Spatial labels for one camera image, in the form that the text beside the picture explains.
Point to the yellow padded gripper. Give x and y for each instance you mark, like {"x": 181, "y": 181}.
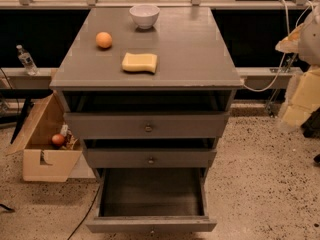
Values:
{"x": 311, "y": 41}

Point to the grey bottom drawer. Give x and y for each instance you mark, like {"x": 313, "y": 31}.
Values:
{"x": 151, "y": 200}

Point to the grey drawer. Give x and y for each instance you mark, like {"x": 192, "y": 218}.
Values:
{"x": 146, "y": 125}
{"x": 150, "y": 153}
{"x": 151, "y": 200}

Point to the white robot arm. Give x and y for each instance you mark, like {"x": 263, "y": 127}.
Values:
{"x": 304, "y": 40}

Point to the grey drawer cabinet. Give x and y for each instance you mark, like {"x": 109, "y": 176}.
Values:
{"x": 194, "y": 74}

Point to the grey middle drawer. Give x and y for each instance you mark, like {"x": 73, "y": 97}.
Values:
{"x": 150, "y": 153}

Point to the grey top drawer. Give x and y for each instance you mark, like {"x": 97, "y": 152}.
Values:
{"x": 146, "y": 125}

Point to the metal tripod stand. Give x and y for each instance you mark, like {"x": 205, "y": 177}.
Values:
{"x": 281, "y": 80}

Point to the yellow sponge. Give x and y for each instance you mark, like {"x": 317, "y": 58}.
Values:
{"x": 139, "y": 62}

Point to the white ceramic bowl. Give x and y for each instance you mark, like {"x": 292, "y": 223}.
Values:
{"x": 144, "y": 16}

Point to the orange fruit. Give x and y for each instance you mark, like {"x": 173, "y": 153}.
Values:
{"x": 104, "y": 40}

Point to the red apple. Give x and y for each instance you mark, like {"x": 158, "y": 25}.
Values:
{"x": 58, "y": 140}

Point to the open cardboard box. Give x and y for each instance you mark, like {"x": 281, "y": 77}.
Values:
{"x": 40, "y": 160}

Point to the clear plastic water bottle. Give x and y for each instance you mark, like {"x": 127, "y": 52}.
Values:
{"x": 27, "y": 61}

